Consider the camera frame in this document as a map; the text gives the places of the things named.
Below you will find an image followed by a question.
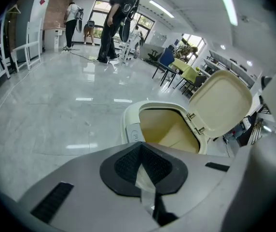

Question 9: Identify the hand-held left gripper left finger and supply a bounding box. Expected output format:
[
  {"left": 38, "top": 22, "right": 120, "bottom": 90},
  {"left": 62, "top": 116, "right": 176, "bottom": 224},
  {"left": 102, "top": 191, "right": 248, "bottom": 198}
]
[{"left": 99, "top": 141, "right": 142, "bottom": 198}]

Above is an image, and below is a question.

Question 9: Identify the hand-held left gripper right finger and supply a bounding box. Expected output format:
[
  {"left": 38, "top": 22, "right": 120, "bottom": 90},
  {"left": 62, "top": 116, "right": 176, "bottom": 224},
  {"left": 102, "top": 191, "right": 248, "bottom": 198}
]
[{"left": 140, "top": 141, "right": 189, "bottom": 227}]

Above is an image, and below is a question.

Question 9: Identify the beige waste bin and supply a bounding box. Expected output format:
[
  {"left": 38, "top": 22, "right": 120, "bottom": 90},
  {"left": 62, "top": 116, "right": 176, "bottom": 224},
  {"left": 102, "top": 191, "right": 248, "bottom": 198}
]
[{"left": 120, "top": 69, "right": 253, "bottom": 192}]

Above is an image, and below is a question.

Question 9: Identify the dark grey dining chair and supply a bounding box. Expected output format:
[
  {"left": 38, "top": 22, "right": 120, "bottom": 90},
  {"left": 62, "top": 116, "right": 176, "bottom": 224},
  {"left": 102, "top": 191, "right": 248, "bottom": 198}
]
[{"left": 178, "top": 74, "right": 208, "bottom": 98}]

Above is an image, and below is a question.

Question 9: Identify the yellow-green table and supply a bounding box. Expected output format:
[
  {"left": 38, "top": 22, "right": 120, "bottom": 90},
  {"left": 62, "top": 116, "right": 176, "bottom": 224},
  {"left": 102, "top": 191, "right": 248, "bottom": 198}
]
[{"left": 171, "top": 58, "right": 203, "bottom": 92}]

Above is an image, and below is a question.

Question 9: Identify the blue chair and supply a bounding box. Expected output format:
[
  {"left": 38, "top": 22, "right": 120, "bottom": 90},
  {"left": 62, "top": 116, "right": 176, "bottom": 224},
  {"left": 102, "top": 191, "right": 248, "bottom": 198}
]
[{"left": 152, "top": 47, "right": 180, "bottom": 87}]

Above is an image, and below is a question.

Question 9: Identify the black office chair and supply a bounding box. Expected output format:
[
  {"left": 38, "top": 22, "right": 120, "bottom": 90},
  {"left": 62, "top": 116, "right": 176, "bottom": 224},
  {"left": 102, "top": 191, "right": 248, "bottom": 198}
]
[{"left": 147, "top": 49, "right": 160, "bottom": 63}]

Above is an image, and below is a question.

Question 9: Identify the row of white partition desks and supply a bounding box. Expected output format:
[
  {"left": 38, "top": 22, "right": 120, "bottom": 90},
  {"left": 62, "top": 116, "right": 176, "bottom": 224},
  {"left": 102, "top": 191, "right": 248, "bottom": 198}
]
[{"left": 203, "top": 49, "right": 258, "bottom": 88}]

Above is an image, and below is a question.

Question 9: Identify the black framed window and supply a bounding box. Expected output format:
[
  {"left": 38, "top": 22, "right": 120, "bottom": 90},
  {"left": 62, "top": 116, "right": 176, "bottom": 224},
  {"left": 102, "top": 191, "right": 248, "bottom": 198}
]
[
  {"left": 89, "top": 0, "right": 156, "bottom": 43},
  {"left": 179, "top": 33, "right": 206, "bottom": 59}
]

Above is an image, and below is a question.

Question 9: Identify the white locker cabinet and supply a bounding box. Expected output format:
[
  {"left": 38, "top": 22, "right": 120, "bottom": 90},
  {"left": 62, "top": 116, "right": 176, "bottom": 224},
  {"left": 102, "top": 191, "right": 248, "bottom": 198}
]
[{"left": 149, "top": 29, "right": 167, "bottom": 48}]

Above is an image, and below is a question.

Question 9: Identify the white desk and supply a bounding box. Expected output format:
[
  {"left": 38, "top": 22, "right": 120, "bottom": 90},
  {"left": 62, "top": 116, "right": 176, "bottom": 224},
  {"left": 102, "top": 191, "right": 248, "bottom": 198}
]
[{"left": 43, "top": 27, "right": 68, "bottom": 52}]

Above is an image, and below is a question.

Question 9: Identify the white wooden chair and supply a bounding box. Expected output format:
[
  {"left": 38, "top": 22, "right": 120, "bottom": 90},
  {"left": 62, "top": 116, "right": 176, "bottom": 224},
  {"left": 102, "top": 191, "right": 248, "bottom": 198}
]
[{"left": 12, "top": 17, "right": 43, "bottom": 73}]

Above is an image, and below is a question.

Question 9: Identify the ceiling strip light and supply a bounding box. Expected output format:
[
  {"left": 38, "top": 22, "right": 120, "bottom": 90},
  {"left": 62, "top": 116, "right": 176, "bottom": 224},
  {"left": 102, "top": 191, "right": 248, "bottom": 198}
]
[
  {"left": 149, "top": 0, "right": 175, "bottom": 19},
  {"left": 214, "top": 0, "right": 239, "bottom": 27}
]

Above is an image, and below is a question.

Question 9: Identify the white refrigerator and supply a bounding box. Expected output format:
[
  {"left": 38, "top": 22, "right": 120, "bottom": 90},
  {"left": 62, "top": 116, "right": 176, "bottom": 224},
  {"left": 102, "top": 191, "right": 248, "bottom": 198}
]
[{"left": 15, "top": 0, "right": 50, "bottom": 60}]

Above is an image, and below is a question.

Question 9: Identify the wooden coat rack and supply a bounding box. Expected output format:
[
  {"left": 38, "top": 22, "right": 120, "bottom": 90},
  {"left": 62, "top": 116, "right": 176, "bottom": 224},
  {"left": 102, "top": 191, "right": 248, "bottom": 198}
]
[{"left": 2, "top": 3, "right": 22, "bottom": 72}]

